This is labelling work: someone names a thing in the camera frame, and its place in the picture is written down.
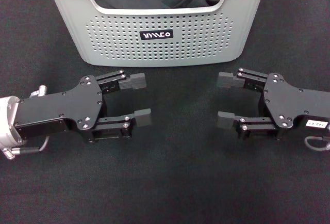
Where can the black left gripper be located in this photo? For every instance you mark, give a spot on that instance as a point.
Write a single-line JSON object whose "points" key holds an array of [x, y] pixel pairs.
{"points": [[64, 108]]}

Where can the grey perforated storage basket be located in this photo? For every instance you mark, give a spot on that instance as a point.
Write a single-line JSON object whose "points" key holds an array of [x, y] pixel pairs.
{"points": [[165, 51]]}

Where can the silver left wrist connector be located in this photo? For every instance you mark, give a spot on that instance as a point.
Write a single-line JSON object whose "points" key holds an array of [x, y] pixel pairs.
{"points": [[38, 91]]}

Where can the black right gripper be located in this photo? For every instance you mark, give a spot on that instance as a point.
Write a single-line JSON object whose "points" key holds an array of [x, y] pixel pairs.
{"points": [[296, 102]]}

